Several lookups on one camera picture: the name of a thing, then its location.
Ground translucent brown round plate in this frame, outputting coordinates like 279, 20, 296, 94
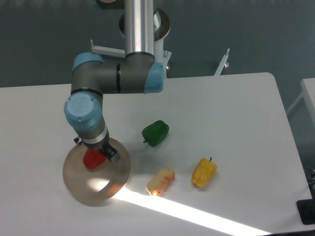
63, 138, 131, 207

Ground green bell pepper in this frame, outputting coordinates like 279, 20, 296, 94
141, 120, 169, 147

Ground black cables at right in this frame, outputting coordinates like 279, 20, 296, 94
303, 167, 315, 195

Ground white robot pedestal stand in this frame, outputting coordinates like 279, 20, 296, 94
90, 8, 230, 78

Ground black device at edge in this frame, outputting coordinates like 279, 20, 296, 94
296, 199, 315, 225

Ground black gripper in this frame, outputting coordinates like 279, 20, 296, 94
73, 136, 121, 163

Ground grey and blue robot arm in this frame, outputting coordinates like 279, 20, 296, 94
64, 0, 164, 163

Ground white side table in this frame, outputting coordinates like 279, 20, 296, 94
286, 78, 315, 123

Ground orange yellow food block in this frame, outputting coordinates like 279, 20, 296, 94
146, 167, 175, 196

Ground red bell pepper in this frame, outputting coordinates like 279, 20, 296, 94
83, 149, 107, 170

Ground yellow bell pepper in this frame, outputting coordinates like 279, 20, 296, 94
191, 157, 218, 188

